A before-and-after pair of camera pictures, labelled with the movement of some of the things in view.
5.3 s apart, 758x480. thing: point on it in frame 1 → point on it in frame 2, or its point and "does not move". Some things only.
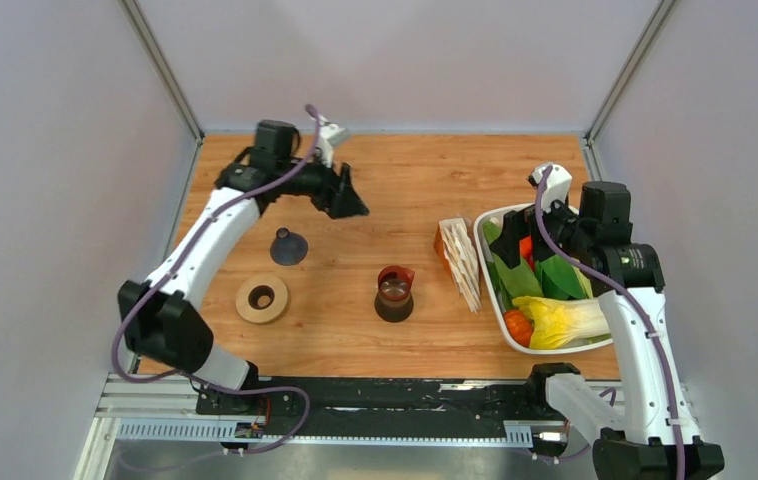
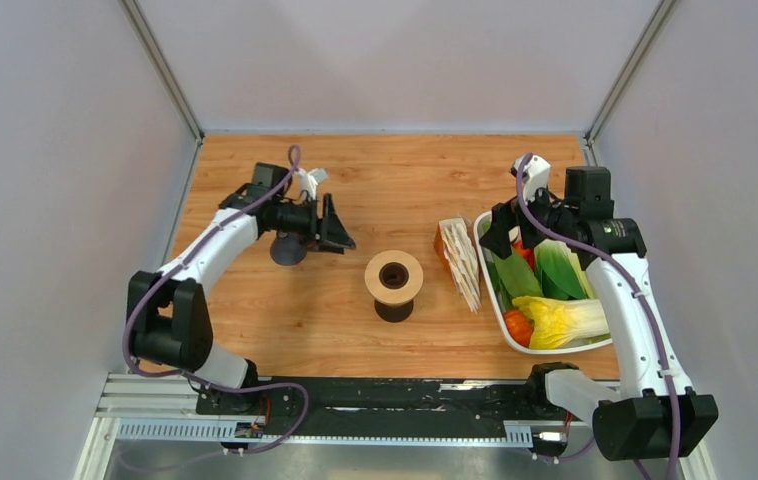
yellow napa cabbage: [557, 321] does not move
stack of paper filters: [456, 247] does not move
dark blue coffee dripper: [288, 248] does not move
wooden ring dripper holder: [261, 299] → [394, 276]
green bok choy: [561, 280] does not move
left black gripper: [337, 196] → [334, 236]
